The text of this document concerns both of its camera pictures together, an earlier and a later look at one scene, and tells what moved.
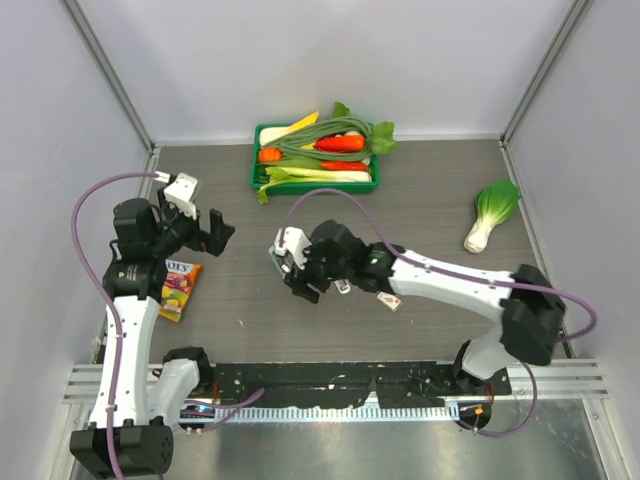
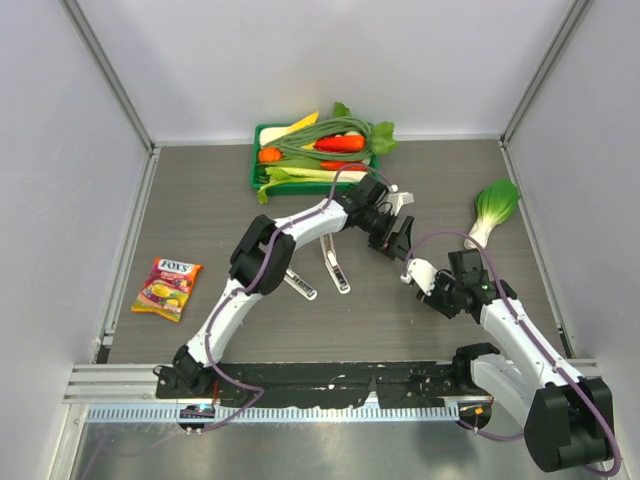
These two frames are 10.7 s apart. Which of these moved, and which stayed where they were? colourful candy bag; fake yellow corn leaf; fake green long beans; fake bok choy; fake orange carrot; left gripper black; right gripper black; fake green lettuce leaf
Moved: right gripper black; left gripper black
Stayed: fake green lettuce leaf; fake yellow corn leaf; colourful candy bag; fake bok choy; fake green long beans; fake orange carrot
